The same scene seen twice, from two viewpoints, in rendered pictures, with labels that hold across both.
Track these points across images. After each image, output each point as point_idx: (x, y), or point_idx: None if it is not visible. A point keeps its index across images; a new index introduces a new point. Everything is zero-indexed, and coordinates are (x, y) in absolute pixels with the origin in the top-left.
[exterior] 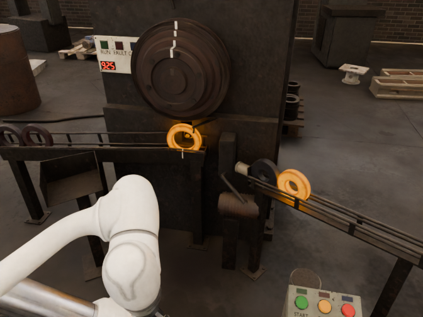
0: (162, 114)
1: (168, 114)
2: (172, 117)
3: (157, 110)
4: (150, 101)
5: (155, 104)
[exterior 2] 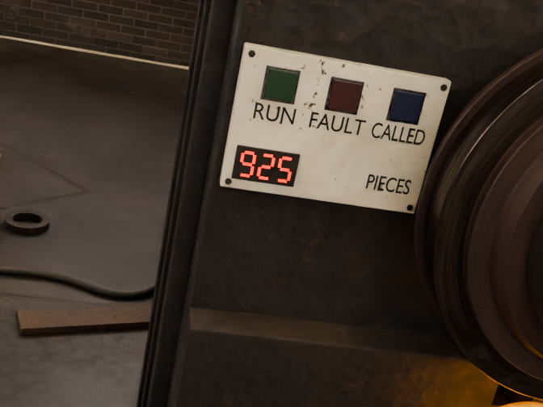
0: (501, 376)
1: (522, 379)
2: (535, 388)
3: (487, 362)
4: (486, 332)
5: (503, 341)
